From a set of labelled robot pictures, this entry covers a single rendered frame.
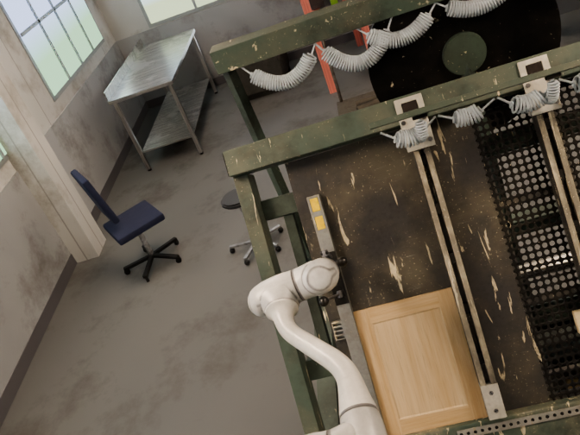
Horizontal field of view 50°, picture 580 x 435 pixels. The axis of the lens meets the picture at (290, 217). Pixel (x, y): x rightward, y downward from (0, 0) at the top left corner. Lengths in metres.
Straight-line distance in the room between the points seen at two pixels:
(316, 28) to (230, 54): 0.37
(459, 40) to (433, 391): 1.40
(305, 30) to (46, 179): 4.00
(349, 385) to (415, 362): 0.80
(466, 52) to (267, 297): 1.42
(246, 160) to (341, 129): 0.37
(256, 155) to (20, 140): 3.98
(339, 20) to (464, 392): 1.51
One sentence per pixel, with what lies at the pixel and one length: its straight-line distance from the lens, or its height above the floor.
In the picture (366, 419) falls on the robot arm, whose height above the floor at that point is 1.65.
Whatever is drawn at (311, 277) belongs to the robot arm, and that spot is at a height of 1.78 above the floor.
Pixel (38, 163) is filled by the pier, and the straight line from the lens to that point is 6.14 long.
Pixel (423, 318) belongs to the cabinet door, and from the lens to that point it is 2.39.
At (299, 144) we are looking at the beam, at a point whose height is 1.90.
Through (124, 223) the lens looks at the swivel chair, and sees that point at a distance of 5.67.
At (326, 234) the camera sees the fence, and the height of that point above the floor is 1.58.
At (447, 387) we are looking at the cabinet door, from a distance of 2.45.
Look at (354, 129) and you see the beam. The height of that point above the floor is 1.90.
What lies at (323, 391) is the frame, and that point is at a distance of 2.88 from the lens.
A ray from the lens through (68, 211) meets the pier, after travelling 6.31.
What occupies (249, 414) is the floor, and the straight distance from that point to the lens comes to 4.06.
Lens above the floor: 2.85
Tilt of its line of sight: 30 degrees down
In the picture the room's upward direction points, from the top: 22 degrees counter-clockwise
